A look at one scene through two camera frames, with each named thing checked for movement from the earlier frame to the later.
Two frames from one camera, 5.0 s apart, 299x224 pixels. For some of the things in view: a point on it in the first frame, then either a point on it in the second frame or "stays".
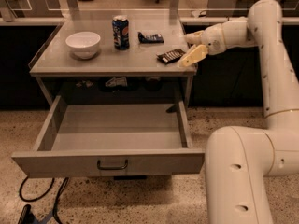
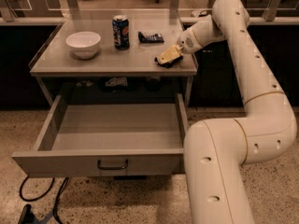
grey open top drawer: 85,140 stays
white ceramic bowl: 83,44 stays
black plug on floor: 26,217 stays
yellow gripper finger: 193,55 → 169,54
